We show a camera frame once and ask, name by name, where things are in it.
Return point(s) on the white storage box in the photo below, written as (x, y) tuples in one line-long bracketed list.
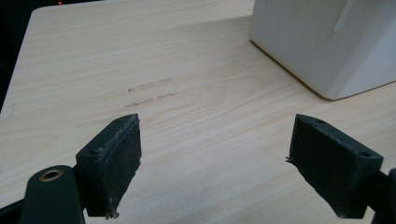
[(320, 43)]

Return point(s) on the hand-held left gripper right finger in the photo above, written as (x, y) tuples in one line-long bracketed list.
[(330, 165)]

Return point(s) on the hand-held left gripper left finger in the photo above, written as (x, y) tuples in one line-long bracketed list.
[(109, 168)]

